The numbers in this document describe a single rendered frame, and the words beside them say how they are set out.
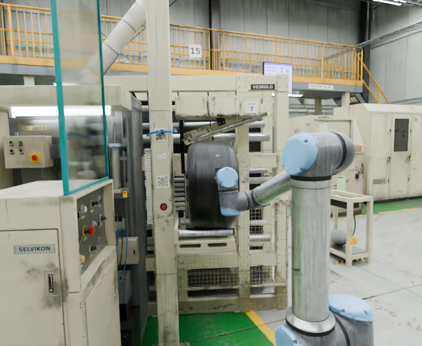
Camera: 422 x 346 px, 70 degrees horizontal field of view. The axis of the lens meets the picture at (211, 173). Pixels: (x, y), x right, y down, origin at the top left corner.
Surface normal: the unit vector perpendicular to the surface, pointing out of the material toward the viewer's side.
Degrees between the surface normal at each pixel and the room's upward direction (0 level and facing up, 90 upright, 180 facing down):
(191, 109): 90
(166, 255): 90
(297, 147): 85
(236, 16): 90
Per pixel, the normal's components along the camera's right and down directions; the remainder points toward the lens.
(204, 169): 0.05, -0.36
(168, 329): 0.07, 0.09
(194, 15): 0.35, 0.08
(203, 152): 0.03, -0.69
